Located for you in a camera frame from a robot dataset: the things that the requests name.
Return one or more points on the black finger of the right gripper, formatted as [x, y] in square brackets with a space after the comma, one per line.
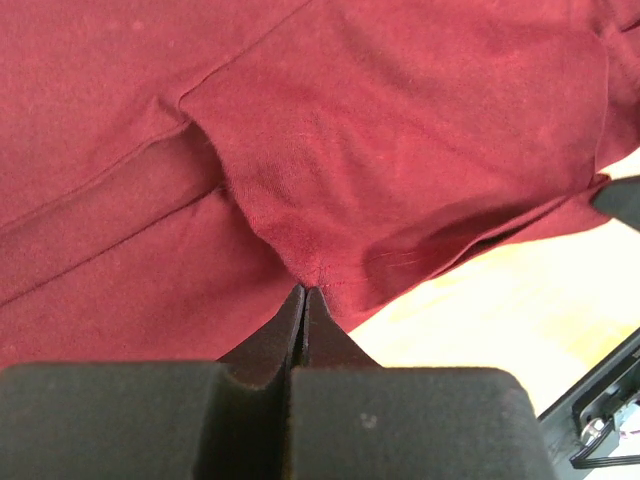
[620, 200]

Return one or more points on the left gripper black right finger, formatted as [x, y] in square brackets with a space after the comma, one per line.
[351, 418]

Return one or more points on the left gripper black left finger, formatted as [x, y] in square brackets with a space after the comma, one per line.
[154, 420]

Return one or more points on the maroon t shirt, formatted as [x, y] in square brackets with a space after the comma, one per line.
[170, 170]

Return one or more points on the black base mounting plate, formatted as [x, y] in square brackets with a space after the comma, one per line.
[586, 430]

